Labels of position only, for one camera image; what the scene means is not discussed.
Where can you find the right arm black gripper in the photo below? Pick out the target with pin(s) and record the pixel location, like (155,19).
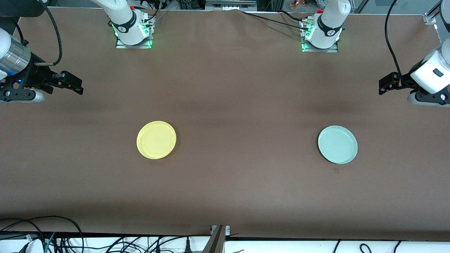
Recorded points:
(36,75)

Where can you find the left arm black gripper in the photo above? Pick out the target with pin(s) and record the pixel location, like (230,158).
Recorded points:
(403,80)

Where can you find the pale green round plate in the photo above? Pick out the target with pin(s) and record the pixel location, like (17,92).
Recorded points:
(337,144)

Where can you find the yellow round plate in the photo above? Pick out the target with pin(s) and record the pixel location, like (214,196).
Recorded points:
(156,140)

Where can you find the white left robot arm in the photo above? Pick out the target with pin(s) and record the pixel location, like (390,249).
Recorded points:
(328,24)

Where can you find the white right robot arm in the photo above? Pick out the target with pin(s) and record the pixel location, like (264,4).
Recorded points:
(126,21)

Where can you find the aluminium corner profile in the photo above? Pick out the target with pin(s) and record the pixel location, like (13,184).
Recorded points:
(430,15)

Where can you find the small orange object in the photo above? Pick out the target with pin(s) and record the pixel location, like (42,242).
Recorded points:
(294,4)

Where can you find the brown table cover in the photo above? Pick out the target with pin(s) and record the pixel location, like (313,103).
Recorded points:
(225,182)

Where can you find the black power plug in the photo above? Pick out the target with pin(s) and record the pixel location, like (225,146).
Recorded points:
(188,246)

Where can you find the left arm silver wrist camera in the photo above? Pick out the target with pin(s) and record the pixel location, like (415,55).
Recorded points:
(430,98)

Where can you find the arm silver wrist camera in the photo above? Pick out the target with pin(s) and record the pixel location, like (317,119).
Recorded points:
(24,96)
(430,98)

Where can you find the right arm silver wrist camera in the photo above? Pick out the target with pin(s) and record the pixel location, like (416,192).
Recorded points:
(24,96)

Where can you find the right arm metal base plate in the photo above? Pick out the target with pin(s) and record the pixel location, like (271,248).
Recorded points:
(133,44)

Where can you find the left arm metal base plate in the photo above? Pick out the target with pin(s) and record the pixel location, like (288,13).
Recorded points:
(320,50)

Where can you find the aluminium background rail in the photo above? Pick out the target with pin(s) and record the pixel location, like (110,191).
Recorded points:
(230,4)

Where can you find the aluminium frame beam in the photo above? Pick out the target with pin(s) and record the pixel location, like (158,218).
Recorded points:
(216,240)

